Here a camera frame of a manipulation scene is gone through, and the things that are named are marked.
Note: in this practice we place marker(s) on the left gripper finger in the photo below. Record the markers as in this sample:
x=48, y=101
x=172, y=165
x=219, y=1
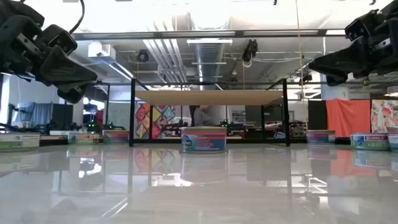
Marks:
x=74, y=94
x=66, y=73

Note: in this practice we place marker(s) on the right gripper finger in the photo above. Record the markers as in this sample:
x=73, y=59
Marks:
x=336, y=80
x=342, y=62

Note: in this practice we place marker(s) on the Bumble Bee silver-lid can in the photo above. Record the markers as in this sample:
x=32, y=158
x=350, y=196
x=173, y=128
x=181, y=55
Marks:
x=18, y=142
x=84, y=139
x=368, y=142

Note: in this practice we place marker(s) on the black cabinet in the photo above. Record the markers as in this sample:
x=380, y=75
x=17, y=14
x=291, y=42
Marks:
x=62, y=115

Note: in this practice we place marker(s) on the orange cloth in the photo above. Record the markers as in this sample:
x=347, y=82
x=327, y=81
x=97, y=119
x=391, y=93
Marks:
x=348, y=118

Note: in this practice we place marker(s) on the black partition panel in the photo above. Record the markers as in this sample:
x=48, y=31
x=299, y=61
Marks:
x=317, y=115

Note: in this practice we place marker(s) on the grey curtain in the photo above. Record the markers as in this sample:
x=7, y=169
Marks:
x=38, y=113

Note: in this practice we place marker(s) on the floral cloth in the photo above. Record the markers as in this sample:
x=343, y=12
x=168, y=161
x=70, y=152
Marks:
x=384, y=115

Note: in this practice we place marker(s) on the colourful patchwork quilt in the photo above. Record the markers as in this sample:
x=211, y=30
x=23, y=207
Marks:
x=157, y=119

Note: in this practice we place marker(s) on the black overhead rig beam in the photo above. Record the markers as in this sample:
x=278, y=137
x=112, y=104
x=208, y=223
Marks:
x=155, y=35

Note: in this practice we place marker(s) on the person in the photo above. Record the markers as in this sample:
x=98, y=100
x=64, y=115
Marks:
x=203, y=118

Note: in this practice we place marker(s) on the white ceiling light bar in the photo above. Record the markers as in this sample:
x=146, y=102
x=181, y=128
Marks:
x=210, y=41

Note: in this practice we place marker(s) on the black ceiling camera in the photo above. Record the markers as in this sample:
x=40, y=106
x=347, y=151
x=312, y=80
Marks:
x=143, y=56
x=306, y=77

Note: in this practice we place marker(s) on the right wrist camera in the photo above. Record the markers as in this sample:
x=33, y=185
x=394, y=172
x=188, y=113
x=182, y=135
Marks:
x=362, y=28

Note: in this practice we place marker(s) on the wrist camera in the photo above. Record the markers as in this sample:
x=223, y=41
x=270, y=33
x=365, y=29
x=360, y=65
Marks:
x=362, y=28
x=60, y=39

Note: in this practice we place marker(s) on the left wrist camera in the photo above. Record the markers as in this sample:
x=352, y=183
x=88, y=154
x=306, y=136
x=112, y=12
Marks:
x=60, y=39

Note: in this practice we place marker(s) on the black metal table frame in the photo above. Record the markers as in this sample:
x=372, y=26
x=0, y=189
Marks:
x=54, y=142

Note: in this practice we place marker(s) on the black overhead camera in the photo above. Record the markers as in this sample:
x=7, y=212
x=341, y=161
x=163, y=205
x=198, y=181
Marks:
x=250, y=49

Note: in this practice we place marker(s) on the wooden shelf black metal frame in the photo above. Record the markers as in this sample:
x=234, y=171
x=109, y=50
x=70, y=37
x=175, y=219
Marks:
x=208, y=98

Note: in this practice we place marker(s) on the silver ribbed ceiling duct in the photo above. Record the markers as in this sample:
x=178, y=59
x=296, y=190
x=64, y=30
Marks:
x=209, y=56

